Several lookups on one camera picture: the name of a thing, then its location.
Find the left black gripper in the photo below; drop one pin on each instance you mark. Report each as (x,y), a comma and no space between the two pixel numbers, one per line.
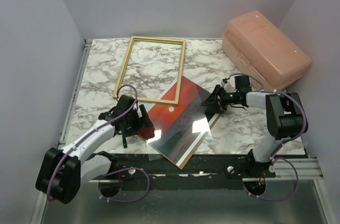
(144,121)

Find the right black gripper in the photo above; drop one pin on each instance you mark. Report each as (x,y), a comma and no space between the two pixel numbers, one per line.
(214,109)

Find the clear acrylic sheet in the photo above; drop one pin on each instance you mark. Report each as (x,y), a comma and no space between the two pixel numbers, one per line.
(183,125)

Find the sunset photo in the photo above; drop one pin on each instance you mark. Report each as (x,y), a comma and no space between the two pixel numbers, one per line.
(180,123)

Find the green wooden picture frame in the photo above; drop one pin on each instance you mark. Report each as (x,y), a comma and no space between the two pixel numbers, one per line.
(154,66)

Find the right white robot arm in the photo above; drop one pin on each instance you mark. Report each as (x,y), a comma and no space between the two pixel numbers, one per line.
(285,117)

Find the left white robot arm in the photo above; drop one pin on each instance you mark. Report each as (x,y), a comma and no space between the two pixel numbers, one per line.
(64,170)

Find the small green screwdriver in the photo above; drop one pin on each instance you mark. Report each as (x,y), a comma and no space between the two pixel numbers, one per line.
(124,141)

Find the pink plastic storage box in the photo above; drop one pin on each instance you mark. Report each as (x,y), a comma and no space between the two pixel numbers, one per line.
(258,48)

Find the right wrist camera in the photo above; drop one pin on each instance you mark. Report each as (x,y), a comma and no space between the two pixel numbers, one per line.
(241,84)

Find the aluminium rail frame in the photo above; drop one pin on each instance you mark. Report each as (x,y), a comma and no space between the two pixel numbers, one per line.
(38,211)

